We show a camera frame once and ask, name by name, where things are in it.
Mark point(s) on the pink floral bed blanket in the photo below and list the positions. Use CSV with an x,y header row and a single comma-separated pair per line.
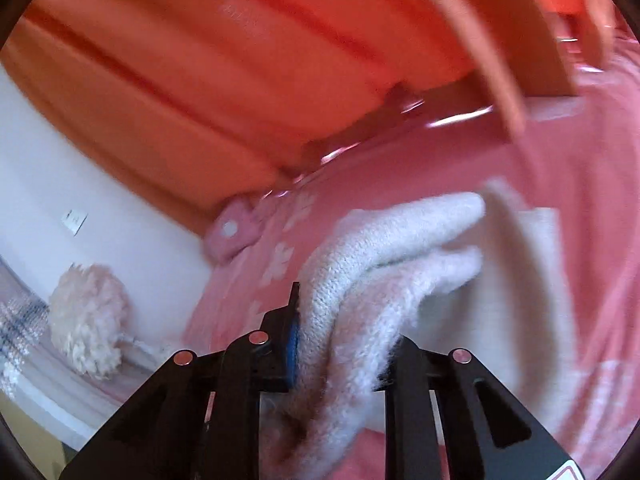
x,y
577,155

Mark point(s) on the fluffy white pompom cushion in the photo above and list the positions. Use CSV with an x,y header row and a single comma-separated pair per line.
x,y
87,310

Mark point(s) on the orange curtain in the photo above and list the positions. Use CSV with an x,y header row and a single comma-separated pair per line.
x,y
189,103

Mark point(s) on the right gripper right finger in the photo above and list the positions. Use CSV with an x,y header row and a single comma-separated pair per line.
x,y
447,416

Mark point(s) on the white knitted garment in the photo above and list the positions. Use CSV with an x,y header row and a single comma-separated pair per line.
x,y
478,270

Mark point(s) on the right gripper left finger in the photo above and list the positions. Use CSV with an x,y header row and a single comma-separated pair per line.
x,y
197,417

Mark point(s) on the pink flower-shaped pillow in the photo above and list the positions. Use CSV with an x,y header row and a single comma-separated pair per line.
x,y
237,227

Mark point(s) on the white wall socket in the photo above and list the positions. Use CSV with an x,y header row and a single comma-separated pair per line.
x,y
73,220

